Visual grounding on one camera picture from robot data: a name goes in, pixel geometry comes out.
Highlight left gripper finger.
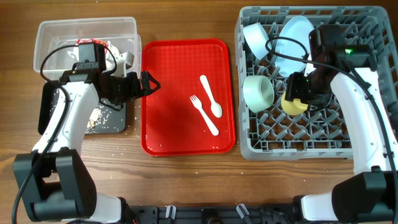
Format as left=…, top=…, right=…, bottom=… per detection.
left=141, top=71, right=155, bottom=86
left=142, top=82, right=161, bottom=96

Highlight yellow cup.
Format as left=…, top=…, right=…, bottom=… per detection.
left=281, top=92, right=308, bottom=116

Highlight food scraps and rice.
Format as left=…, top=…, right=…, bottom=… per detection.
left=85, top=104, right=126, bottom=134

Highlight light blue plate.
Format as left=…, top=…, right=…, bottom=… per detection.
left=275, top=16, right=314, bottom=77

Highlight white napkin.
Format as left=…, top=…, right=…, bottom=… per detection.
left=67, top=40, right=125, bottom=77

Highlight mint green bowl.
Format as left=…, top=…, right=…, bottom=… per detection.
left=243, top=75, right=274, bottom=113

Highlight white plastic fork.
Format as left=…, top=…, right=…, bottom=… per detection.
left=190, top=95, right=219, bottom=136

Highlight small light blue bowl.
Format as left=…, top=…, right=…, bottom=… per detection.
left=243, top=23, right=269, bottom=60

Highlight white plastic spoon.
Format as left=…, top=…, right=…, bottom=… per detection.
left=200, top=75, right=223, bottom=118

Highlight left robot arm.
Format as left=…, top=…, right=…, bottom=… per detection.
left=11, top=42, right=161, bottom=223

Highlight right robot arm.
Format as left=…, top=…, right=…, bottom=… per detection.
left=283, top=25, right=397, bottom=223

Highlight clear plastic waste bin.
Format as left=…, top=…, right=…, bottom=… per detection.
left=34, top=17, right=142, bottom=80

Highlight grey dishwasher rack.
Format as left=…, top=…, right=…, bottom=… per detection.
left=234, top=6, right=397, bottom=160

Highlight black rectangular tray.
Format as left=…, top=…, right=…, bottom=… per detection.
left=38, top=83, right=126, bottom=134

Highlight red serving tray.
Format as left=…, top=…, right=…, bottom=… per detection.
left=141, top=39, right=236, bottom=157

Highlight left black cable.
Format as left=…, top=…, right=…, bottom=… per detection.
left=11, top=44, right=119, bottom=224

